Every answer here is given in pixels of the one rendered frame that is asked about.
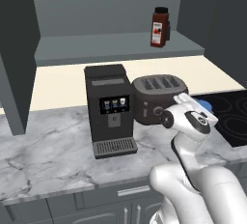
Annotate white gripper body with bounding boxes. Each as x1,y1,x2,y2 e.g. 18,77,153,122
173,92,197,107

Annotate red paprika bottle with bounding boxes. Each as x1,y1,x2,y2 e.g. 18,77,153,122
150,6,171,49

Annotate dark grey cabinet door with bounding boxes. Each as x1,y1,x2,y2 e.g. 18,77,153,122
204,0,247,89
0,0,41,136

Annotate blue object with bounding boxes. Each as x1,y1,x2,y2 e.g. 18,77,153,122
191,97,214,114

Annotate dark grey four-slot toaster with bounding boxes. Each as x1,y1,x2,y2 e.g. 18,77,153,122
132,73,190,126

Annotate black hob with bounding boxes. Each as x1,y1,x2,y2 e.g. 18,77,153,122
189,89,247,149

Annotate black coffee machine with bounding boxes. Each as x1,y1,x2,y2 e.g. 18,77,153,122
83,64,139,160

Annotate grey base cupboard door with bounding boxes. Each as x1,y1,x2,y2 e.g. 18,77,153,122
46,200,133,224
130,199,165,224

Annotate grey drawer front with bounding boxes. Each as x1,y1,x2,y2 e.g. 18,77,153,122
82,182,163,210
2,198,53,224

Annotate silver drawer handle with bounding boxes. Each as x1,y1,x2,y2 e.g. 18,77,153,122
117,184,151,198

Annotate grey open wall cabinet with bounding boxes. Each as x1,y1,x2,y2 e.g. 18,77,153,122
15,0,222,68

